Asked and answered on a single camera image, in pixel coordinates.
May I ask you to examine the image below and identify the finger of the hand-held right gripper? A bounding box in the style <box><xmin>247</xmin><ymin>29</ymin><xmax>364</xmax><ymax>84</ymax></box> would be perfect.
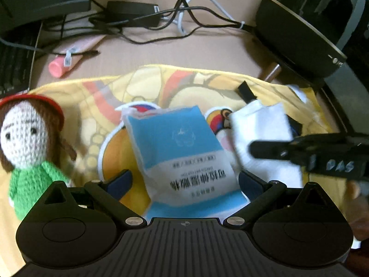
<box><xmin>248</xmin><ymin>139</ymin><xmax>295</xmax><ymax>161</ymax></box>

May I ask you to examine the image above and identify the blue white packet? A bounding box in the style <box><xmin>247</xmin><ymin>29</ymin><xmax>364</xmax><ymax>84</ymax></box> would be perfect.
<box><xmin>120</xmin><ymin>105</ymin><xmax>252</xmax><ymax>221</ymax></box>

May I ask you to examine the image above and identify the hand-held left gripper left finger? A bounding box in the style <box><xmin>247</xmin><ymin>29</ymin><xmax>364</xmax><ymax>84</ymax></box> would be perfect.
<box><xmin>37</xmin><ymin>170</ymin><xmax>148</xmax><ymax>228</ymax></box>

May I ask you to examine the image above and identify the white cloth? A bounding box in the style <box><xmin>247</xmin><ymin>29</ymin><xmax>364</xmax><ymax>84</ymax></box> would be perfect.
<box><xmin>228</xmin><ymin>85</ymin><xmax>318</xmax><ymax>191</ymax></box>

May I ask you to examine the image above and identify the black keyboard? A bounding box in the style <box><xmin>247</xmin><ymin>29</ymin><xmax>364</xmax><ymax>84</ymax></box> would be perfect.
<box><xmin>0</xmin><ymin>29</ymin><xmax>39</xmax><ymax>99</ymax></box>

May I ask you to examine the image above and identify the black round device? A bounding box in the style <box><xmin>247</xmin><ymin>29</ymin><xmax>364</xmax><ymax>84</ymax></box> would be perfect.
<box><xmin>255</xmin><ymin>0</ymin><xmax>369</xmax><ymax>135</ymax></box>

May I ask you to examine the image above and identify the pink tube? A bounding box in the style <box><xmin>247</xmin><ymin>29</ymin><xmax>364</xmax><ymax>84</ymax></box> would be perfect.
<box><xmin>48</xmin><ymin>35</ymin><xmax>106</xmax><ymax>78</ymax></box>

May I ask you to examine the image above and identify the crocheted doll green sweater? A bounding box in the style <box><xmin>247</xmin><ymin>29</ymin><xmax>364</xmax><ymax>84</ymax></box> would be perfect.
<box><xmin>0</xmin><ymin>94</ymin><xmax>78</xmax><ymax>221</ymax></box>

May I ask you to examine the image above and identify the black power adapter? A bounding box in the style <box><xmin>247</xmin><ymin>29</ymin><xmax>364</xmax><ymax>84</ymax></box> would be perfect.
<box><xmin>107</xmin><ymin>1</ymin><xmax>161</xmax><ymax>28</ymax></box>

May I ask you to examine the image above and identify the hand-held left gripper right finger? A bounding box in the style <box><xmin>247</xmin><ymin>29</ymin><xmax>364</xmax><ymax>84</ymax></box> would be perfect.
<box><xmin>223</xmin><ymin>170</ymin><xmax>335</xmax><ymax>228</ymax></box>

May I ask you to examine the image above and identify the person's right hand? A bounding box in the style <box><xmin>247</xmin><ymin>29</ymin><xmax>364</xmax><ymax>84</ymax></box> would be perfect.
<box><xmin>344</xmin><ymin>178</ymin><xmax>369</xmax><ymax>242</ymax></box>

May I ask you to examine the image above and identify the yellow printed cloth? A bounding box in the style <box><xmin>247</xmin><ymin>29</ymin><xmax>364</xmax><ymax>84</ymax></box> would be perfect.
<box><xmin>0</xmin><ymin>64</ymin><xmax>338</xmax><ymax>277</ymax></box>

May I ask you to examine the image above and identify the white cable connector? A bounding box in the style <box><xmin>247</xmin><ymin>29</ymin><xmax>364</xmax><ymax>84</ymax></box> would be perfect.
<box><xmin>64</xmin><ymin>48</ymin><xmax>79</xmax><ymax>67</ymax></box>

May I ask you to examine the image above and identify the grey curved bracket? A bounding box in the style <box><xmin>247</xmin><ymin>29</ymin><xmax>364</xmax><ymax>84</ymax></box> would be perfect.
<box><xmin>331</xmin><ymin>0</ymin><xmax>369</xmax><ymax>53</ymax></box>

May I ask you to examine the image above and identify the metal rod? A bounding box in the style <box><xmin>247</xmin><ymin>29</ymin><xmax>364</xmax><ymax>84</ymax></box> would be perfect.
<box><xmin>264</xmin><ymin>63</ymin><xmax>282</xmax><ymax>83</ymax></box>

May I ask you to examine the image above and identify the black clip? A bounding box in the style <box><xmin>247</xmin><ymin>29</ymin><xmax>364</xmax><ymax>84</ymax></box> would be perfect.
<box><xmin>236</xmin><ymin>81</ymin><xmax>259</xmax><ymax>104</ymax></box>

